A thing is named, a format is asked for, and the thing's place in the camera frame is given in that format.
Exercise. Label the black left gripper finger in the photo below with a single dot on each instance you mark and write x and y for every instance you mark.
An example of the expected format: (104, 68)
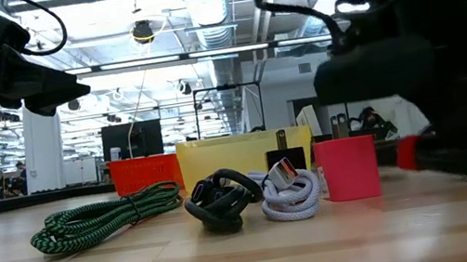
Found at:
(46, 107)
(45, 83)

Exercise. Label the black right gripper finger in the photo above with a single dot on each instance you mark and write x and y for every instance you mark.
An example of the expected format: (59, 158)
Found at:
(430, 114)

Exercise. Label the pink wall charger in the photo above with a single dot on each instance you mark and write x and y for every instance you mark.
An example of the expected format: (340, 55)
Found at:
(347, 169)

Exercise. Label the black wall charger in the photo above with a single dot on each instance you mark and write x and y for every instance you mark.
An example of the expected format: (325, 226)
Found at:
(286, 158)

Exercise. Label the red plastic bin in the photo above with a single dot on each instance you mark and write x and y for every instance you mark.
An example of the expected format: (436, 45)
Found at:
(142, 176)

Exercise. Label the yellow plastic bin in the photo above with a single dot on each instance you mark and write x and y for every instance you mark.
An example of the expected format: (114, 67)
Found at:
(228, 155)

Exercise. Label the white room pillar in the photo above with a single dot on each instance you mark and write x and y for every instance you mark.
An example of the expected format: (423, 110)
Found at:
(43, 151)

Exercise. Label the person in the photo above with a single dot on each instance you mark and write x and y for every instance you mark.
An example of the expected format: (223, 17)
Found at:
(23, 176)

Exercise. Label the white wipes canister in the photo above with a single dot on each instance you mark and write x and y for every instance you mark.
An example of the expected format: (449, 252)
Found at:
(115, 154)

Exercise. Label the black monitor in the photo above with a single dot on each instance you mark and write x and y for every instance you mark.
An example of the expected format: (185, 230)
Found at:
(141, 138)

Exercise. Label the black overhead camera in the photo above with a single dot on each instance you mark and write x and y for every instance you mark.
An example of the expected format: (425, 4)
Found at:
(143, 32)

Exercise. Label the black aluminium rig frame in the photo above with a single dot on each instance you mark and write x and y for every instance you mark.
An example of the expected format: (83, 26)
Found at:
(272, 44)

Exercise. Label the black metal rack frame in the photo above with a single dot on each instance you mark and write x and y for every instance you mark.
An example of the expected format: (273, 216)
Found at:
(226, 87)

